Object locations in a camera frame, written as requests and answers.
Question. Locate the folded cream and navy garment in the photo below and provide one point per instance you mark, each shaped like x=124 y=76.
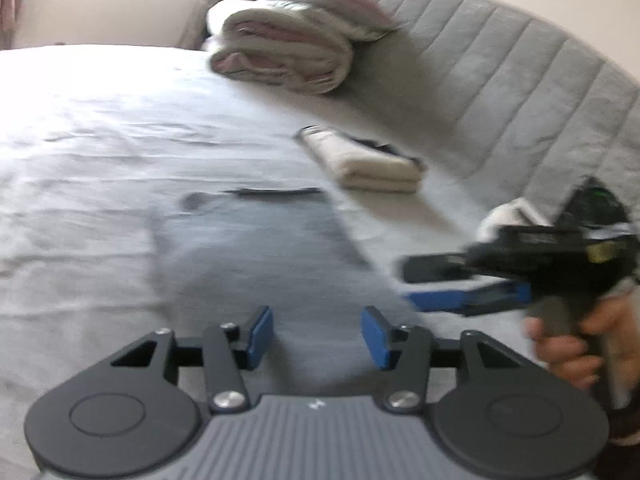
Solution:
x=370 y=165

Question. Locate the pink hanging garment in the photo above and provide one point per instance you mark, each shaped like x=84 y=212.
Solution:
x=6 y=10

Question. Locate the grey knit sweater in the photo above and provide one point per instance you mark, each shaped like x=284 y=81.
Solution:
x=260 y=250

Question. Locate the grey padded headboard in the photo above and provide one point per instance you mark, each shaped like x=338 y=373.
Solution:
x=500 y=85

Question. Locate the grey curtain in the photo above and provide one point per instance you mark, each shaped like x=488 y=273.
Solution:
x=210 y=0

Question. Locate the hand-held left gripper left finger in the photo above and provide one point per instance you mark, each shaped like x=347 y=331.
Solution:
x=260 y=332

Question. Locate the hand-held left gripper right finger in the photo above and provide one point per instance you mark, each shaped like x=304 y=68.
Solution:
x=375 y=337

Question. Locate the person's right hand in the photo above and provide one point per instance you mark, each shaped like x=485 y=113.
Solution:
x=570 y=360

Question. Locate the white fluffy plush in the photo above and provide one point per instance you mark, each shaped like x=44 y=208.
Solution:
x=510 y=215

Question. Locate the folded grey pink duvet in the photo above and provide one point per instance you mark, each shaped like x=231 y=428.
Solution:
x=280 y=50

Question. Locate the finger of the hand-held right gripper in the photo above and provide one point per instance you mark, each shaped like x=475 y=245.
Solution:
x=440 y=268
x=470 y=300

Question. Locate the bed with grey sheet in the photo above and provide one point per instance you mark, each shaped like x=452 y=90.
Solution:
x=100 y=160

